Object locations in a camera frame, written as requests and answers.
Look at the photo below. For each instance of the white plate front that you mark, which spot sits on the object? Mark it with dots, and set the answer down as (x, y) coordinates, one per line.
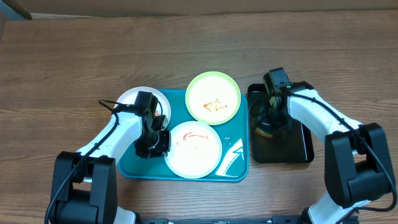
(195, 150)

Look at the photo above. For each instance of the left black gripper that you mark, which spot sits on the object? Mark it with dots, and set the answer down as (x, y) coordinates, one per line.
(161, 151)

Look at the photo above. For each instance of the black water tray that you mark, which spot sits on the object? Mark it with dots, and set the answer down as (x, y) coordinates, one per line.
(289, 144)

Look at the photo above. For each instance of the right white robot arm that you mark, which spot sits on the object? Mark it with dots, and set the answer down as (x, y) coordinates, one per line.
(358, 169)

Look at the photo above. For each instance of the green and yellow sponge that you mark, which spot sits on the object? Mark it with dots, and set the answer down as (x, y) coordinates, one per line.
(265, 130)

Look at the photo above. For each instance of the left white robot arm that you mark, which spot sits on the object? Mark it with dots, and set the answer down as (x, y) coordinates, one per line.
(84, 185)

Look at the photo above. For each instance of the green rimmed plate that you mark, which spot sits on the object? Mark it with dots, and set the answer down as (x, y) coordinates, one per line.
(213, 98)

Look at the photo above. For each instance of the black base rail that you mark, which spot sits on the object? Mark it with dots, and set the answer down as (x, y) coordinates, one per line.
(278, 219)

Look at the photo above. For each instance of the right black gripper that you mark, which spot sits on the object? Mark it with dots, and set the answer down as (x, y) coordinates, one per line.
(263, 121)

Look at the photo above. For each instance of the white plate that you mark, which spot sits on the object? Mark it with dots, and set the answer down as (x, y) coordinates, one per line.
(195, 150)
(129, 97)

